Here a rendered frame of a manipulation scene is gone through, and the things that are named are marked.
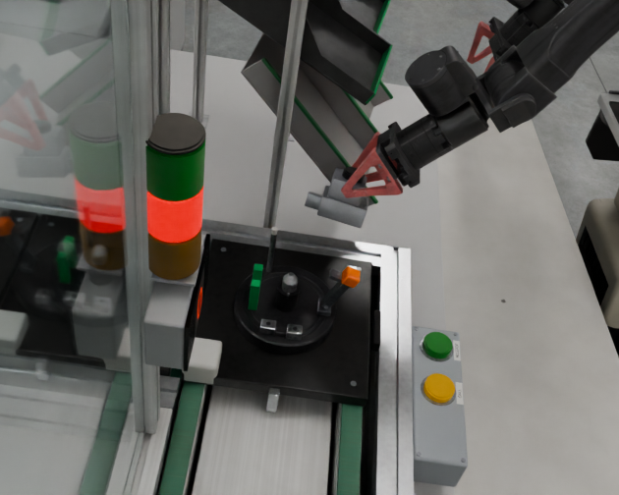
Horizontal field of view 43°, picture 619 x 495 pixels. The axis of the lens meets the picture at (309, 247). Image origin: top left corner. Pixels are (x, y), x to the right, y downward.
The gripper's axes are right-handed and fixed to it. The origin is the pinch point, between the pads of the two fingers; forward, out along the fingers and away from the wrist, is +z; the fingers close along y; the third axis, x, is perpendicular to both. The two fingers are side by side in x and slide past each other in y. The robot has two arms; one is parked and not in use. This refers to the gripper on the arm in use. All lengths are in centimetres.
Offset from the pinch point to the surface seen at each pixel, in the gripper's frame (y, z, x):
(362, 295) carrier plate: 2.1, 7.1, 14.5
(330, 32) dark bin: -12.0, -6.8, -17.2
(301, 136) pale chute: -7.8, 4.1, -7.8
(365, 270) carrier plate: -2.4, 6.1, 13.2
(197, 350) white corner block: 18.8, 23.5, 3.5
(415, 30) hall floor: -260, 8, 27
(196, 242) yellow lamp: 39.0, 3.9, -13.6
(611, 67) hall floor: -264, -56, 89
